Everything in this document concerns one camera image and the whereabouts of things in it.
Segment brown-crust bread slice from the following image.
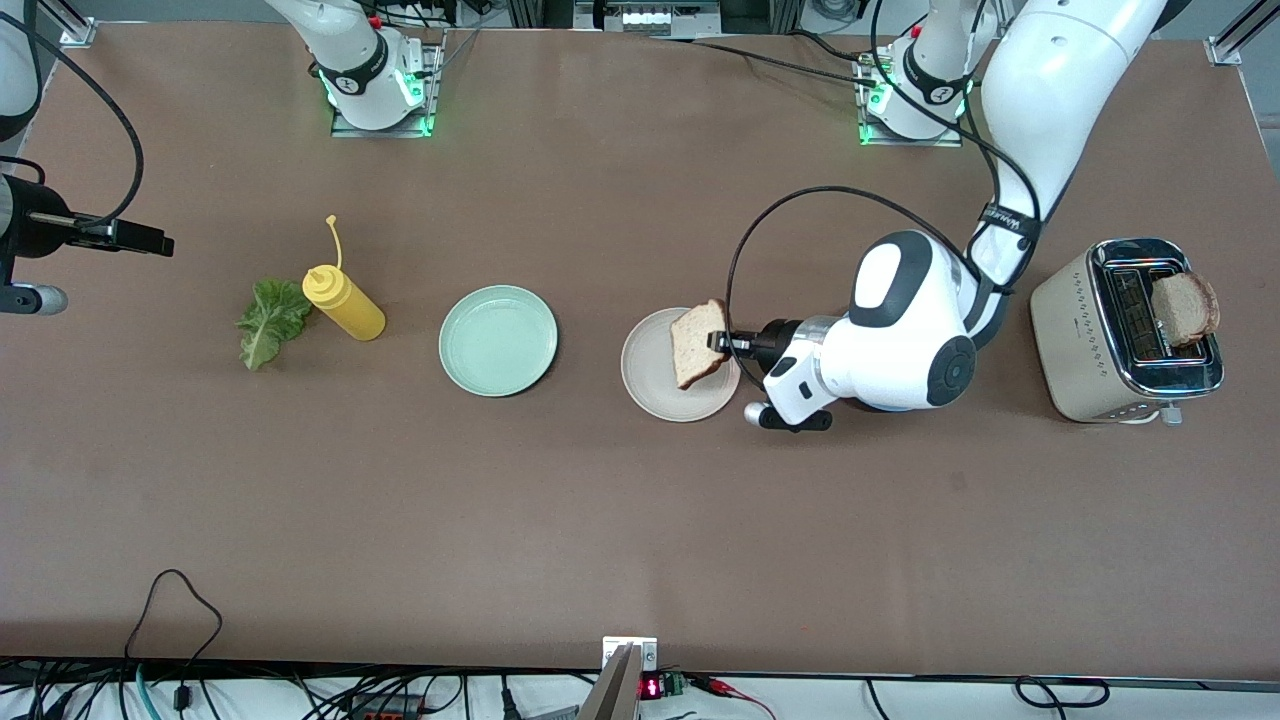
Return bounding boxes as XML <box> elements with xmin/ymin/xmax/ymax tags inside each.
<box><xmin>1150</xmin><ymin>271</ymin><xmax>1222</xmax><ymax>349</ymax></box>
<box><xmin>669</xmin><ymin>298</ymin><xmax>732</xmax><ymax>392</ymax></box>

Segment green lettuce leaf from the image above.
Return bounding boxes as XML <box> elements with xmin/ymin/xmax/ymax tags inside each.
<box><xmin>236</xmin><ymin>278</ymin><xmax>315</xmax><ymax>372</ymax></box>

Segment yellow squeeze bottle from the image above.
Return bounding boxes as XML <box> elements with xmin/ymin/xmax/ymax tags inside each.
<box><xmin>302</xmin><ymin>215</ymin><xmax>387</xmax><ymax>342</ymax></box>

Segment beige plate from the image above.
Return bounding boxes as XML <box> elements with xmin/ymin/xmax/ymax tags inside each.
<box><xmin>620</xmin><ymin>307</ymin><xmax>743</xmax><ymax>423</ymax></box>

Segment pale green plate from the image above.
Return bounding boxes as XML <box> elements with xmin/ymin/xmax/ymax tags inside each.
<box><xmin>438</xmin><ymin>285</ymin><xmax>559</xmax><ymax>398</ymax></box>

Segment beige toaster chrome top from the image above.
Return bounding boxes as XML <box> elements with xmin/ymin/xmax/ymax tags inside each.
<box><xmin>1030</xmin><ymin>238</ymin><xmax>1226</xmax><ymax>426</ymax></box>

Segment grey equipment box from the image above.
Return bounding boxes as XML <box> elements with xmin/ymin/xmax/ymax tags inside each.
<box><xmin>575</xmin><ymin>0</ymin><xmax>723</xmax><ymax>37</ymax></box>

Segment red black clip leads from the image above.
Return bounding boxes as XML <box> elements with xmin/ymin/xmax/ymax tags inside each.
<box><xmin>690</xmin><ymin>675</ymin><xmax>779</xmax><ymax>720</ymax></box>

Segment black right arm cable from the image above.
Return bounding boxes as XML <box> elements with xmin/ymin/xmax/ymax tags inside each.
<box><xmin>0</xmin><ymin>10</ymin><xmax>146</xmax><ymax>229</ymax></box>

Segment aluminium corner bracket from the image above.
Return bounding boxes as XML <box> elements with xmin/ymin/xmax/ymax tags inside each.
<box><xmin>1205</xmin><ymin>0</ymin><xmax>1280</xmax><ymax>67</ymax></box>
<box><xmin>35</xmin><ymin>0</ymin><xmax>98</xmax><ymax>47</ymax></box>

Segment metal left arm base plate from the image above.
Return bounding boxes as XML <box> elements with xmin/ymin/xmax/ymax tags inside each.
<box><xmin>855</xmin><ymin>50</ymin><xmax>966</xmax><ymax>149</ymax></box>

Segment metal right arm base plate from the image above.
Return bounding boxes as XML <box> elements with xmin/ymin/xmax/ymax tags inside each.
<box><xmin>330</xmin><ymin>45</ymin><xmax>443</xmax><ymax>139</ymax></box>

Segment long black table cable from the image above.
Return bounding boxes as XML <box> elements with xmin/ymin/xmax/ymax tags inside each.
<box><xmin>650</xmin><ymin>35</ymin><xmax>881</xmax><ymax>89</ymax></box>

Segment short black table cable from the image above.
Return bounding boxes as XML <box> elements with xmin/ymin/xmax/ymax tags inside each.
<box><xmin>785</xmin><ymin>28</ymin><xmax>879</xmax><ymax>63</ymax></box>

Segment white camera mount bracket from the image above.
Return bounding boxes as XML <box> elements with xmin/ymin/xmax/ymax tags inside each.
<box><xmin>602</xmin><ymin>637</ymin><xmax>659</xmax><ymax>673</ymax></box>

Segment grey aluminium camera post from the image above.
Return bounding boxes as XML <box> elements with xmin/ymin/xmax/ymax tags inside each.
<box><xmin>577</xmin><ymin>645</ymin><xmax>641</xmax><ymax>720</ymax></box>

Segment black coiled cable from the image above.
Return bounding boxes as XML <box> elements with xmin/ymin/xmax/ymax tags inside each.
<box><xmin>1015</xmin><ymin>675</ymin><xmax>1111</xmax><ymax>709</ymax></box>

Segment black looped cable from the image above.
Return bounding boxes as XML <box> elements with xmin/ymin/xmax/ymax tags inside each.
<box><xmin>125</xmin><ymin>569</ymin><xmax>223</xmax><ymax>701</ymax></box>

